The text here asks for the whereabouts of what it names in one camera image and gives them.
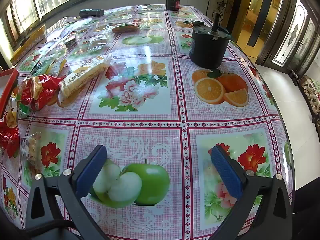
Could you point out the floral sofa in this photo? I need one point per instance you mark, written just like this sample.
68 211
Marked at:
311 97

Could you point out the fruit print tablecloth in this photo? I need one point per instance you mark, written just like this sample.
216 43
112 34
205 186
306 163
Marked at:
162 100

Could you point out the black motor with wooden knob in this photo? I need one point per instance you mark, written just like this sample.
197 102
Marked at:
173 3

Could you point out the yellow shallow box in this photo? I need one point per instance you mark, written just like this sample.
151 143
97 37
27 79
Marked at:
27 45

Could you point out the clear packet with dark bits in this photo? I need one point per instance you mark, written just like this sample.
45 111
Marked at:
29 147

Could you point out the small yellow snack packet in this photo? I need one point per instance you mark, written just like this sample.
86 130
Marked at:
58 67

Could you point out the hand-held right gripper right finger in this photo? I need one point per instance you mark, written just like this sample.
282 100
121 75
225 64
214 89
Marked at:
227 172

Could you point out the clear fried twist packet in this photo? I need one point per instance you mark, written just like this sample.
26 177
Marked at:
97 42

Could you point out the round cake packet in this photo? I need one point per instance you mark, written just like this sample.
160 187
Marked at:
125 27

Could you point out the stained glass door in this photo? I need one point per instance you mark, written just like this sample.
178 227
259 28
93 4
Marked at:
295 35

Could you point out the red shallow box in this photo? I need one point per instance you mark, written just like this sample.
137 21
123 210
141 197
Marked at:
8 87

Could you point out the red snack packet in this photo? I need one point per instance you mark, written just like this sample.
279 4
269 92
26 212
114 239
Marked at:
8 140
40 95

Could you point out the black motor with metal shaft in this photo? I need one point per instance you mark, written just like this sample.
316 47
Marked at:
207 50

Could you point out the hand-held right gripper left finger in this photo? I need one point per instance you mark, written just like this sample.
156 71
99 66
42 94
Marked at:
90 173

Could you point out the dark green snack packet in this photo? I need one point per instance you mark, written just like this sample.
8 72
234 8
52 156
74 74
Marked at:
41 66

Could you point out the black flashlight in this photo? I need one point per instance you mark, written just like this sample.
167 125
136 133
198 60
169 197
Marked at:
91 13

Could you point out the cream yellow long snack packet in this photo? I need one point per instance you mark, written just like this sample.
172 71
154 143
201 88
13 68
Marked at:
80 80

